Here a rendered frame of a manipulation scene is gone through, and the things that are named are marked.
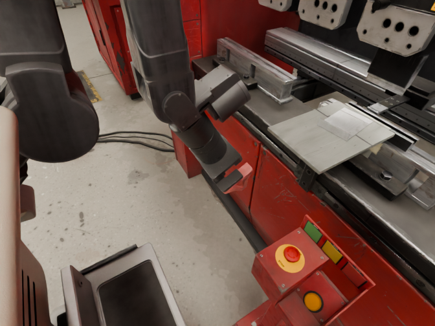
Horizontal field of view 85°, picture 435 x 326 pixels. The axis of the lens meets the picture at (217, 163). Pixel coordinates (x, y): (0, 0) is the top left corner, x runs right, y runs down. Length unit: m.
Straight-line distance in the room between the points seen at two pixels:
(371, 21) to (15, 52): 0.65
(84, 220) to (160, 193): 0.51
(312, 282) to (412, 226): 0.27
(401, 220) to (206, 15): 1.10
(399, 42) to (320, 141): 0.25
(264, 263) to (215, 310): 0.79
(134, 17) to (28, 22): 0.09
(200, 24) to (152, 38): 1.03
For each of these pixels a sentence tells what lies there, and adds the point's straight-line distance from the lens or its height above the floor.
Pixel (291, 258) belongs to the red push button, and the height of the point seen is 0.81.
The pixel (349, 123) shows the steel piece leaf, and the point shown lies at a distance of 0.73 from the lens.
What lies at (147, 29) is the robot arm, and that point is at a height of 1.30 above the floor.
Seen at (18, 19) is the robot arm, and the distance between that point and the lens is 0.26.
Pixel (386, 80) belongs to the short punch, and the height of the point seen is 1.10.
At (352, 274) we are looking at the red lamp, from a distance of 0.68.
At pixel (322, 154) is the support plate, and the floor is 1.00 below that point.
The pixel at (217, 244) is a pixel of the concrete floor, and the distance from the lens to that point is 1.53.
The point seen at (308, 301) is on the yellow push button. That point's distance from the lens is 0.71.
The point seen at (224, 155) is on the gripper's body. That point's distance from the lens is 0.43.
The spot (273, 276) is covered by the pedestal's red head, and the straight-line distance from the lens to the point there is 0.65.
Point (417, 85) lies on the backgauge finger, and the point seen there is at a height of 1.03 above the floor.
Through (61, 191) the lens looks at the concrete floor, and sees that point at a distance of 2.07.
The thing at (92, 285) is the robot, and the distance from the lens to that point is 0.39.
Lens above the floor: 1.38
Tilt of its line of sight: 46 degrees down
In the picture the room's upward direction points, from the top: straight up
